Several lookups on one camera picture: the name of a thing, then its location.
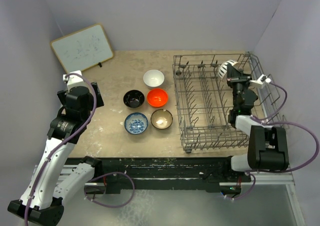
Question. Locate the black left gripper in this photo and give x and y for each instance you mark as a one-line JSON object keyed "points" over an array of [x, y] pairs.
{"points": [[61, 94]]}

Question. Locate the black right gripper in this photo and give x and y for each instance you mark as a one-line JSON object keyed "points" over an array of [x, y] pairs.
{"points": [[235, 76]]}

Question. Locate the white orange rimmed striped bowl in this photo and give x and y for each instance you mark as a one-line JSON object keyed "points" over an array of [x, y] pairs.
{"points": [[223, 69]]}

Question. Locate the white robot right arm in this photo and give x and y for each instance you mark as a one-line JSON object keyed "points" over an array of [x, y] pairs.
{"points": [[267, 145]]}

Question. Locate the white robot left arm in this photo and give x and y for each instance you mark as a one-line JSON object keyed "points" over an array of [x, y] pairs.
{"points": [[43, 201]]}

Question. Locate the yellow framed whiteboard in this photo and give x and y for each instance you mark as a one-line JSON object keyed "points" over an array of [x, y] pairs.
{"points": [[83, 49]]}

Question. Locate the black glossy bowl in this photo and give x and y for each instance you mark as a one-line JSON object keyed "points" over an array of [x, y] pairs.
{"points": [[133, 99]]}

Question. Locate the blue patterned bowl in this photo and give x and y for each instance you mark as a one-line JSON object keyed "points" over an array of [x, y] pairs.
{"points": [[136, 123]]}

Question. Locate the brown glazed bowl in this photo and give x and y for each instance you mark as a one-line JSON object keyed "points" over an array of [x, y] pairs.
{"points": [[161, 119]]}

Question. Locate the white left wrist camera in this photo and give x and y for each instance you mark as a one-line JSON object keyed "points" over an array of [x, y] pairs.
{"points": [[73, 81]]}

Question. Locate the grey wire dish rack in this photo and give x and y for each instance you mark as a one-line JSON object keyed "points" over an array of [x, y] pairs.
{"points": [[203, 100]]}

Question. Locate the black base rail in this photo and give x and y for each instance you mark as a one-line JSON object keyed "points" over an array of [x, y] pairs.
{"points": [[211, 174]]}

